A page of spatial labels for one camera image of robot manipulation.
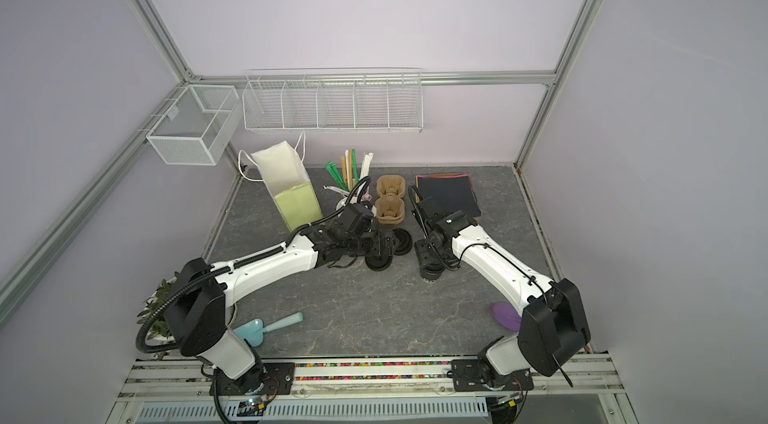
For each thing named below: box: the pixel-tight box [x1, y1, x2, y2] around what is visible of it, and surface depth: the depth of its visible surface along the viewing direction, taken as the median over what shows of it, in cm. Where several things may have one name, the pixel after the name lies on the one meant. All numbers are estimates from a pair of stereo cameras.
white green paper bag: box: [251, 141, 324, 232], surface depth 90 cm
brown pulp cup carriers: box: [375, 174, 406, 225], surface depth 107 cm
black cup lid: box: [365, 254, 393, 272], surface depth 95 cm
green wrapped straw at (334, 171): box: [326, 161, 349, 191], surface depth 98 cm
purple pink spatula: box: [490, 302, 523, 332], surface depth 84 cm
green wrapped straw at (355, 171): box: [352, 148, 359, 185], surface depth 103 cm
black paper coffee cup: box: [414, 240, 446, 283], surface depth 75 cm
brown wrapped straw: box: [340, 149, 353, 191], surface depth 101 cm
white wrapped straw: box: [359, 152, 374, 180], surface depth 101 cm
